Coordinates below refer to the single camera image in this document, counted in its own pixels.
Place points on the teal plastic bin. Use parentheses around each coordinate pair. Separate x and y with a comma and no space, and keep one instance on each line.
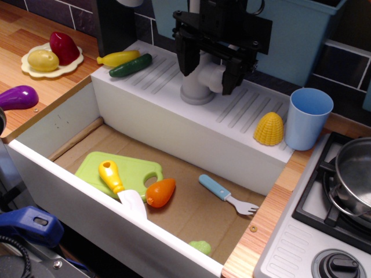
(298,31)

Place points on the light blue plastic cup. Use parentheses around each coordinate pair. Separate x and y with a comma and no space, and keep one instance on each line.
(308,112)

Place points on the cream scalloped plate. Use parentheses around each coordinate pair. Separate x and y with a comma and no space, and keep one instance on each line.
(25,67)

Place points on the black vertical post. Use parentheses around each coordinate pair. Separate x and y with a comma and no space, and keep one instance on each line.
(114,25)

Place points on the blue handled toy fork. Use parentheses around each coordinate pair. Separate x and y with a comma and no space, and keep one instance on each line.
(244,208)

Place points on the orange toy carrot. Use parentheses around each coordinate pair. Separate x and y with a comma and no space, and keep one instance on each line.
(160,192)

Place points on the yellow toy banana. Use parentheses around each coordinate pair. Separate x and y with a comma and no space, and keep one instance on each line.
(118,58)

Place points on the purple toy eggplant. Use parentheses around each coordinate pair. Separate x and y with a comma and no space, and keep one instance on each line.
(19,97)

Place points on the light green toy vegetable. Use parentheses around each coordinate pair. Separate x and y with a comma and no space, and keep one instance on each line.
(202,246)

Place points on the silver metal pot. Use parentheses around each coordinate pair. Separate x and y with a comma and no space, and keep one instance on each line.
(351,183)

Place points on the grey toy stove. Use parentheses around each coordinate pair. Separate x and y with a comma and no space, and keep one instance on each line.
(311,223)

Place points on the green toy cucumber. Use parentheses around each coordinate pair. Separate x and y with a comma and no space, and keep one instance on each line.
(131,67)

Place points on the green toy cutting board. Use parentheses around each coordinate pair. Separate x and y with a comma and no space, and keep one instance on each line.
(133,172)

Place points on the yellow handled toy knife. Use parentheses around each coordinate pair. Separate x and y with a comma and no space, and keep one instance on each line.
(130,199)

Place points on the black stove knob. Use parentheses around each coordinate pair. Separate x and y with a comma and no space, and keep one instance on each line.
(334,263)

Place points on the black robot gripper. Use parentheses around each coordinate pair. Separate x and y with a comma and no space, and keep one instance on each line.
(225,30)

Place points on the yellow toy corn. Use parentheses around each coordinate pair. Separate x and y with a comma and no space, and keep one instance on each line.
(270,129)

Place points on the yellow toy potato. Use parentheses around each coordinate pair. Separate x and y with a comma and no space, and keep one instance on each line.
(43,60)

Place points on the grey toy faucet lever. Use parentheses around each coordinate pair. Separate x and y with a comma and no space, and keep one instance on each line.
(204,82)

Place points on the blue clamp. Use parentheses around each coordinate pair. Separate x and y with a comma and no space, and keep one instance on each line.
(32,224)

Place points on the white toy sink basin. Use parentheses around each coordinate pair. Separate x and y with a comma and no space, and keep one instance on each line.
(216,137)

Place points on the red toy pepper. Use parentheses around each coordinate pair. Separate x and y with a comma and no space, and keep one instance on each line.
(64,48)

